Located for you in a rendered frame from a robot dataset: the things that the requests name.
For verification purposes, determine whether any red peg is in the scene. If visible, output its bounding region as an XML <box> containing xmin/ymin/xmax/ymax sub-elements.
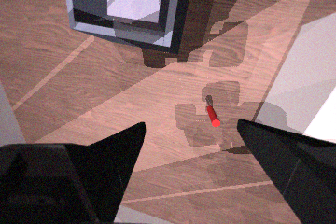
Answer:
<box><xmin>207</xmin><ymin>106</ymin><xmax>220</xmax><ymax>127</ymax></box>

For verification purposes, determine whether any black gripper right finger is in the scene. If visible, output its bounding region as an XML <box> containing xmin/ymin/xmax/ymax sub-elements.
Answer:
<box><xmin>237</xmin><ymin>119</ymin><xmax>336</xmax><ymax>224</ymax></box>

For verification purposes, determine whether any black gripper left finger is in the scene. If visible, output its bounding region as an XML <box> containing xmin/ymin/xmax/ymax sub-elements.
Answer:
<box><xmin>0</xmin><ymin>122</ymin><xmax>146</xmax><ymax>222</ymax></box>

